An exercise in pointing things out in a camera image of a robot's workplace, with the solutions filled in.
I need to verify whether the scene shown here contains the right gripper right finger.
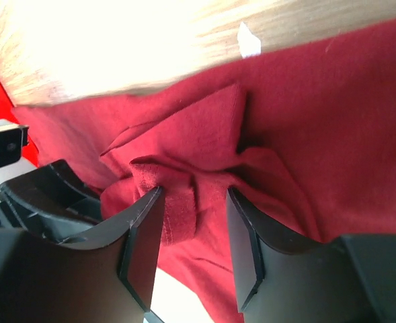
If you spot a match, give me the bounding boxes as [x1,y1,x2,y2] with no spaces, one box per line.
[227,187,396,322]

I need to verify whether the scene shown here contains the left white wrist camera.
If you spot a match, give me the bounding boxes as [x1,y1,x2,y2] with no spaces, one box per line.
[0,119,29,168]

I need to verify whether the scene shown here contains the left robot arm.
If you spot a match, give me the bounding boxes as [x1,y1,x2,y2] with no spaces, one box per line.
[0,158,102,244]

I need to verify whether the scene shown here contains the dark red t-shirt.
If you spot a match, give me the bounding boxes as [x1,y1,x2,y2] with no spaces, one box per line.
[13,19,396,322]

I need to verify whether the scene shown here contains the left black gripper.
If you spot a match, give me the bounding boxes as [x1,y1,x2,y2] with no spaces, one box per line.
[0,159,102,242]

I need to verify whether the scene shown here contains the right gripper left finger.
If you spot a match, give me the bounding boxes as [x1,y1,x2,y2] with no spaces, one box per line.
[0,187,165,322]

